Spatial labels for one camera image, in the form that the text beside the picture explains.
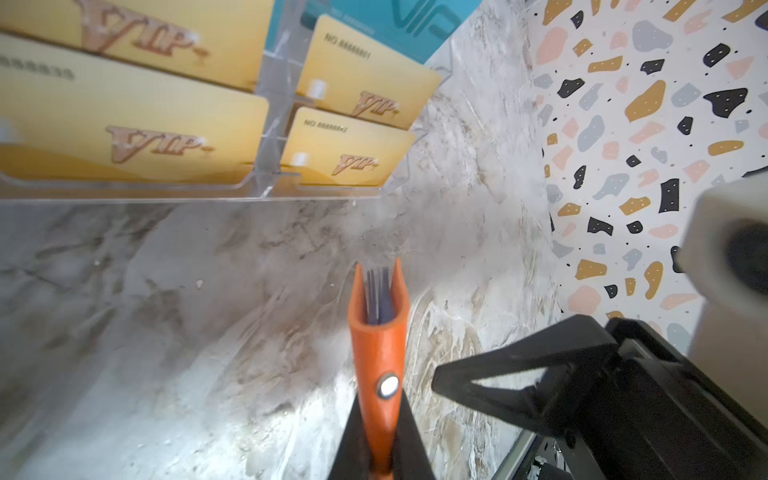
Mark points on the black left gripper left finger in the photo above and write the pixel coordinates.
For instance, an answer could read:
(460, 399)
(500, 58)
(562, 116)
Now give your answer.
(353, 460)

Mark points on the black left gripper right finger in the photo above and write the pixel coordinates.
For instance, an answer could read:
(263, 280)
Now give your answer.
(409, 457)

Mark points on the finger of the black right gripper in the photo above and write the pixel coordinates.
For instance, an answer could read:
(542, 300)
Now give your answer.
(516, 372)

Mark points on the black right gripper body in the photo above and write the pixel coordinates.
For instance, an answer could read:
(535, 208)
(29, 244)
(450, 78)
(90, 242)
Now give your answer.
(650, 414)

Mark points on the orange card wallet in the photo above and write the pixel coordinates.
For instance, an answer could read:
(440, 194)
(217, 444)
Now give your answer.
(379, 358)

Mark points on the gold VIP card front right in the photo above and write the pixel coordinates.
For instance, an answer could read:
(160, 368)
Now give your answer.
(328, 149)

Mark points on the gold vip card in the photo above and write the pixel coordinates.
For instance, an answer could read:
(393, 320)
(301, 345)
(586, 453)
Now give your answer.
(328, 149)
(347, 72)
(217, 41)
(71, 115)

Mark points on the teal VIP card right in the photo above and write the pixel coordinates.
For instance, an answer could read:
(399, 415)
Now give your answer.
(414, 28)

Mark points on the gold VIP card rear right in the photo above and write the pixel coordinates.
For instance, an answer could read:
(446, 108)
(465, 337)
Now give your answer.
(347, 72)

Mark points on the gold VIP card rear left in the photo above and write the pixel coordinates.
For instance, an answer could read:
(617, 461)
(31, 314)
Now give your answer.
(217, 41)

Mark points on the clear acrylic card display stand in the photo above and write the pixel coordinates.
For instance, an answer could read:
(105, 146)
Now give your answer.
(283, 58)

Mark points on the gold VIP card front left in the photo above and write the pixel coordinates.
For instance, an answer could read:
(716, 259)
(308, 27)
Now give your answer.
(71, 115)

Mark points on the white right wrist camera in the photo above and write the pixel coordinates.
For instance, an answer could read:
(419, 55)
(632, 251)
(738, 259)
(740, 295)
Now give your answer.
(724, 255)

